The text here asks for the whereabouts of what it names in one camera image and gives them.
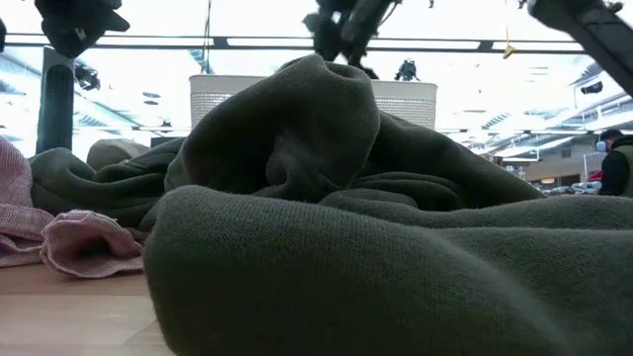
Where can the beige garment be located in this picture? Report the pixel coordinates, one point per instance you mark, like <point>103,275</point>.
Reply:
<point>114,151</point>

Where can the olive green garment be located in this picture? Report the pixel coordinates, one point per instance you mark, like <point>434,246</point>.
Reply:
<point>346,272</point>

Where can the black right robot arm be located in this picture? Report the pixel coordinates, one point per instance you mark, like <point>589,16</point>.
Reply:
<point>598,34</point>

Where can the dark ceiling device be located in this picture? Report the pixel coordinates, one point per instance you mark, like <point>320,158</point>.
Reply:
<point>407,70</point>

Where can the dark room column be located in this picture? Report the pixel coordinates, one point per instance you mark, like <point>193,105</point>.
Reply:
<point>54,99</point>

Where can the white plastic laundry basket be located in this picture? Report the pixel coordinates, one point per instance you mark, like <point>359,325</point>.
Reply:
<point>410,101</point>

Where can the pink garment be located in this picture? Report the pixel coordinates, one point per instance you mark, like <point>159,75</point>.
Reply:
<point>84,242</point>

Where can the person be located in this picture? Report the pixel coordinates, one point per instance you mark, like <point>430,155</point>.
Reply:
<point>615,168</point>

